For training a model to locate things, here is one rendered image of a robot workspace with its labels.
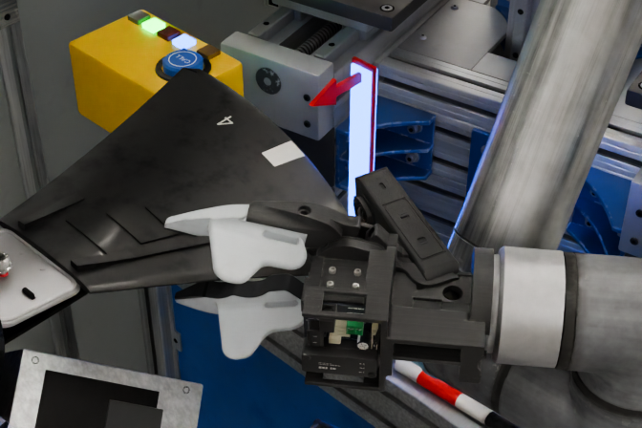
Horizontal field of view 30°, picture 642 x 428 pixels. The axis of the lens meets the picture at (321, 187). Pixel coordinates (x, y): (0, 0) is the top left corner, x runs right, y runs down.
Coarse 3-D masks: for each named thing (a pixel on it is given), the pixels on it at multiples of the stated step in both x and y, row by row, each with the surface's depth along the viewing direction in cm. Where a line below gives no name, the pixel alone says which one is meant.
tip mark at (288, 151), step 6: (282, 144) 93; (288, 144) 93; (294, 144) 93; (270, 150) 92; (276, 150) 92; (282, 150) 92; (288, 150) 92; (294, 150) 93; (270, 156) 91; (276, 156) 92; (282, 156) 92; (288, 156) 92; (294, 156) 92; (300, 156) 93; (276, 162) 91; (282, 162) 91
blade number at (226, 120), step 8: (224, 112) 93; (232, 112) 94; (208, 120) 92; (216, 120) 93; (224, 120) 93; (232, 120) 93; (240, 120) 93; (216, 128) 92; (224, 128) 92; (232, 128) 92
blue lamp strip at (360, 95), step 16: (352, 64) 98; (368, 80) 97; (352, 96) 100; (368, 96) 98; (352, 112) 100; (368, 112) 99; (352, 128) 101; (368, 128) 100; (352, 144) 102; (368, 144) 101; (352, 160) 103; (368, 160) 102; (352, 176) 104; (352, 192) 106; (352, 208) 107
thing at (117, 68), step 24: (120, 24) 126; (168, 24) 126; (72, 48) 123; (96, 48) 122; (120, 48) 122; (144, 48) 122; (168, 48) 122; (192, 48) 122; (96, 72) 121; (120, 72) 118; (144, 72) 118; (216, 72) 118; (240, 72) 120; (96, 96) 124; (120, 96) 120; (144, 96) 117; (96, 120) 126; (120, 120) 122
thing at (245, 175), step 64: (128, 128) 91; (192, 128) 92; (256, 128) 93; (64, 192) 85; (128, 192) 85; (192, 192) 86; (256, 192) 88; (320, 192) 91; (64, 256) 79; (128, 256) 80; (192, 256) 82
